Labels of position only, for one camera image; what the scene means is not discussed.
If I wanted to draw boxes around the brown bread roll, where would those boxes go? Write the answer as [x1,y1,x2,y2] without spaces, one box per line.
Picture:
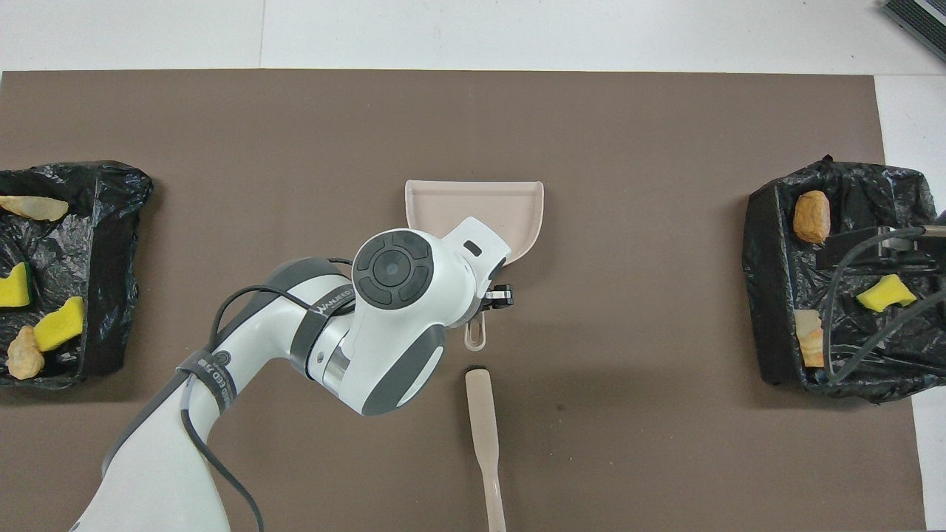
[794,190,831,244]

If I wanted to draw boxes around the beige plastic dustpan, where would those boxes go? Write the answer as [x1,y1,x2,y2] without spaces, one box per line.
[404,180,545,350]

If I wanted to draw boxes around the small striped croissant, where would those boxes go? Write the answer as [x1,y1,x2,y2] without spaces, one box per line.
[795,310,826,369]
[7,325,46,381]
[0,195,69,222]

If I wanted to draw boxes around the beige hand brush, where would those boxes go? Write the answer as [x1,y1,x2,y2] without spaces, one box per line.
[464,367,508,532]

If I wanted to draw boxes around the notched yellow sponge piece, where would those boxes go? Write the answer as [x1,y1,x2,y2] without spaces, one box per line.
[0,262,32,309]

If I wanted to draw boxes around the black bag lined bin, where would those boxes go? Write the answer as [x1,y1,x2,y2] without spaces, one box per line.
[743,155,946,404]
[0,160,154,390]

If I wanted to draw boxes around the brown table mat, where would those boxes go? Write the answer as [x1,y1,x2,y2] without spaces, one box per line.
[0,69,926,532]

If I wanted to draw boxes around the dark ribbed panel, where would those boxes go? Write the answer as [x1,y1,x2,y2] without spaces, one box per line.
[882,0,946,64]

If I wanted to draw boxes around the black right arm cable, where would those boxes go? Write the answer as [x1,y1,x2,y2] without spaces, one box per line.
[823,228,946,385]

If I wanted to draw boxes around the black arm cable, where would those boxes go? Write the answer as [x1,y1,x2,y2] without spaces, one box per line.
[823,228,946,385]
[180,257,355,532]

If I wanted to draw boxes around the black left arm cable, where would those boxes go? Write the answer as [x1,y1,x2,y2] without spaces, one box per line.
[180,257,355,532]

